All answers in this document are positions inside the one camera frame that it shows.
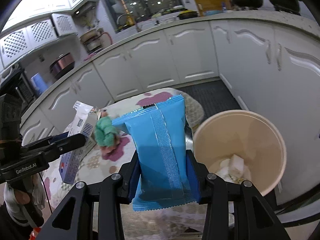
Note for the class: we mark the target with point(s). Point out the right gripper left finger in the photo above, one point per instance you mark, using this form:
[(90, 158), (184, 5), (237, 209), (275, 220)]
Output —
[(73, 218)]

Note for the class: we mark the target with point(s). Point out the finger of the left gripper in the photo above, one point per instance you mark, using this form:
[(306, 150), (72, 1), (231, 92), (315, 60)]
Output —
[(52, 152), (71, 142)]

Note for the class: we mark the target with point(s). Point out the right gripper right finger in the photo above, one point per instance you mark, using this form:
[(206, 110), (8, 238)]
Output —
[(234, 211)]

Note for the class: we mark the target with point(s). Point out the blue snack wrapper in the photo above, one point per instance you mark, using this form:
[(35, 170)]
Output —
[(159, 137)]

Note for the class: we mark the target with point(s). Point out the beige trash bin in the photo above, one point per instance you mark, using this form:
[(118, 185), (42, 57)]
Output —
[(248, 135)]

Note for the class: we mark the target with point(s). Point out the white kitchen base cabinets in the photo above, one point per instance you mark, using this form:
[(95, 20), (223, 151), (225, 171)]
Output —
[(269, 61)]

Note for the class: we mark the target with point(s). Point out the white gloved left hand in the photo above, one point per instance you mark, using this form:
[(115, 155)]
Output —
[(24, 208)]

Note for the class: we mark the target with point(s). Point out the white blue paper box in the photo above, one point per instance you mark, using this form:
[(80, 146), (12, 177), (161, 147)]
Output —
[(84, 122)]

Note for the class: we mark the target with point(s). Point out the green pink cloth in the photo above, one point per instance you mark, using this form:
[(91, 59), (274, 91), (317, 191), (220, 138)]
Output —
[(106, 135)]

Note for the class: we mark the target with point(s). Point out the white crumpled tissue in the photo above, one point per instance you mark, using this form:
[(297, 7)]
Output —
[(232, 169)]

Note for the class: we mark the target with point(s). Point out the blue plastic cup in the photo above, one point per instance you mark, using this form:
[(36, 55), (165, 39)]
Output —
[(39, 84)]

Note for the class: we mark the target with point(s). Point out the black microwave oven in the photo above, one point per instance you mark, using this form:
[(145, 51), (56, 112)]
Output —
[(15, 82)]

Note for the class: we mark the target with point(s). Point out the pastel quilted table cover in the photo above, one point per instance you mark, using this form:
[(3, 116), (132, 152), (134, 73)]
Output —
[(179, 222)]

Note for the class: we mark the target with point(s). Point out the purple rice cooker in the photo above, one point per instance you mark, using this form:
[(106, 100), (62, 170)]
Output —
[(62, 65)]

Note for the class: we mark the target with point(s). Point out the yellow cardboard box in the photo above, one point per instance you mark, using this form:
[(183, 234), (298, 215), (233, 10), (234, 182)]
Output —
[(204, 6)]

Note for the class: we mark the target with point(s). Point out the black frying pan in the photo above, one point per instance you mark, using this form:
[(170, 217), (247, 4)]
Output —
[(242, 4)]

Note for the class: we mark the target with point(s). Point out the white lattice wall cabinets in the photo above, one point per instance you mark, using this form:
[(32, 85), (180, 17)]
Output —
[(35, 23)]

